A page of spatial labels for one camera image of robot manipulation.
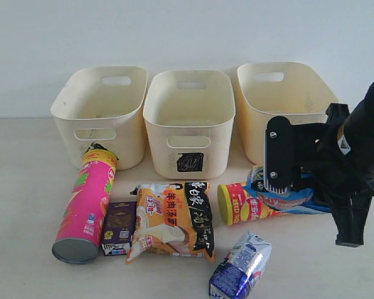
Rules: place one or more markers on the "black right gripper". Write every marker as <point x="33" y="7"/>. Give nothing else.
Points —
<point x="292" y="154"/>

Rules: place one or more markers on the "blue snack bag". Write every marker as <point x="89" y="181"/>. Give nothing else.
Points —
<point x="295" y="202"/>

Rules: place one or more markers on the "yellow Lays chips can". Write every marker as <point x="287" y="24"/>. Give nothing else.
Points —
<point x="236" y="205"/>

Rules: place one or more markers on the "blue white milk carton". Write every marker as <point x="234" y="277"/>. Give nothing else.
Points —
<point x="240" y="270"/>

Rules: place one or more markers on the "orange noodle packet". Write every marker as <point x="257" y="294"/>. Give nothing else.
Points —
<point x="173" y="219"/>

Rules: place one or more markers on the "purple small carton box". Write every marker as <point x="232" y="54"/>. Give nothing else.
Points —
<point x="118" y="228"/>

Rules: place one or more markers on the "pink Lays chips can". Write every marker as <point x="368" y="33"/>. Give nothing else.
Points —
<point x="79" y="235"/>

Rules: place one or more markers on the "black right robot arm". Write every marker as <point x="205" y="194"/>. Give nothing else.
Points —
<point x="335" y="158"/>

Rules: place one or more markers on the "cream right plastic bin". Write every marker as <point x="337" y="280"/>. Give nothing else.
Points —
<point x="269" y="89"/>

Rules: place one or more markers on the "cream plastic bin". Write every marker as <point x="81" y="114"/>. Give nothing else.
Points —
<point x="189" y="116"/>
<point x="103" y="105"/>
<point x="269" y="89"/>

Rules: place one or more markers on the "cream middle plastic bin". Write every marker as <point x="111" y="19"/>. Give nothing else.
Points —
<point x="189" y="116"/>

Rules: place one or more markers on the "cream left plastic bin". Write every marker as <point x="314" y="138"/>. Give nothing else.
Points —
<point x="103" y="105"/>

